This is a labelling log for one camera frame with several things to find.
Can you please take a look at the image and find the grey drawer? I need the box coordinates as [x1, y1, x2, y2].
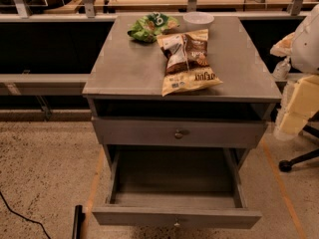
[92, 117, 266, 148]
[93, 147, 261, 229]

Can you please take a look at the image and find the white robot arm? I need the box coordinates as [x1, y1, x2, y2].
[270, 5, 319, 140]

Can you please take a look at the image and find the grey wooden drawer cabinet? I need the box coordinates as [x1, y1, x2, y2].
[82, 14, 283, 171]

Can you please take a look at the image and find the grey top drawer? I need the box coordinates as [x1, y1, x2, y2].
[92, 117, 266, 148]

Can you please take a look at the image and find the brown yellow snack bag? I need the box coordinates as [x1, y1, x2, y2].
[157, 29, 222, 97]

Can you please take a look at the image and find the green chip bag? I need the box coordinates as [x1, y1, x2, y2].
[128, 12, 179, 43]

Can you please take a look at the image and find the clear plastic bowl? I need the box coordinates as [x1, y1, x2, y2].
[183, 12, 214, 31]

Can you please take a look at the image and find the black bar on floor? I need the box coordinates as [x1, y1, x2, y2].
[72, 205, 85, 239]

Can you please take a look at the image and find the black office chair base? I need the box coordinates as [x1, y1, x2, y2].
[278, 125, 319, 172]

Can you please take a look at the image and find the metal rail frame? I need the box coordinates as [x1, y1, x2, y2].
[0, 0, 319, 98]

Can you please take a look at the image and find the black floor cable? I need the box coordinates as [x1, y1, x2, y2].
[0, 190, 53, 239]

